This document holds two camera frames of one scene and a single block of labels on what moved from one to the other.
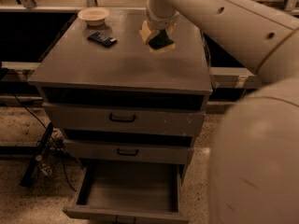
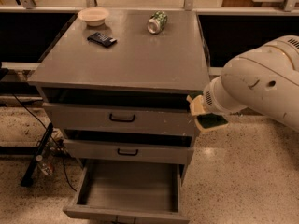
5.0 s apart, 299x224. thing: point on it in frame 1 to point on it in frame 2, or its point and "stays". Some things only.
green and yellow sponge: x=161 y=43 to x=210 y=121
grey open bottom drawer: x=130 y=192 stays
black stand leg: x=29 y=175 stays
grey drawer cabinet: x=115 y=100 stays
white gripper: x=159 y=22 to x=209 y=99
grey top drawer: x=123 y=119 stays
